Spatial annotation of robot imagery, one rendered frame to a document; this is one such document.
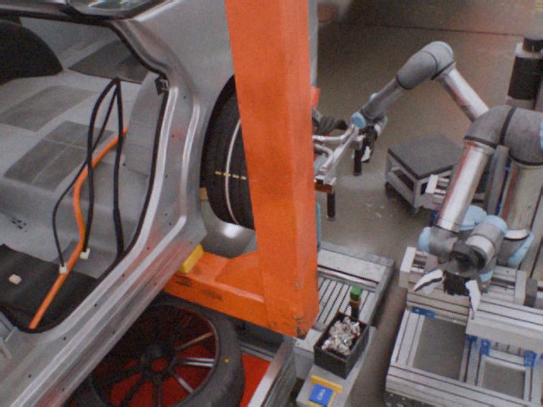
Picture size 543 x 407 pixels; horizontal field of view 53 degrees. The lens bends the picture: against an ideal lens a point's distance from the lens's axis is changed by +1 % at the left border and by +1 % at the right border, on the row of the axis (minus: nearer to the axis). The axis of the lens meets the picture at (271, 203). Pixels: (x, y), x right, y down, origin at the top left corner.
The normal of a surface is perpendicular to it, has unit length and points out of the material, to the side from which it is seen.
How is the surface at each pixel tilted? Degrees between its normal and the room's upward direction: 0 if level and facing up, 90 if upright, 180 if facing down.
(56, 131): 6
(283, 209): 90
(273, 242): 90
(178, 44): 82
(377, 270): 0
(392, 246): 0
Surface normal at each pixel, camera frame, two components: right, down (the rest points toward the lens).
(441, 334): -0.08, -0.77
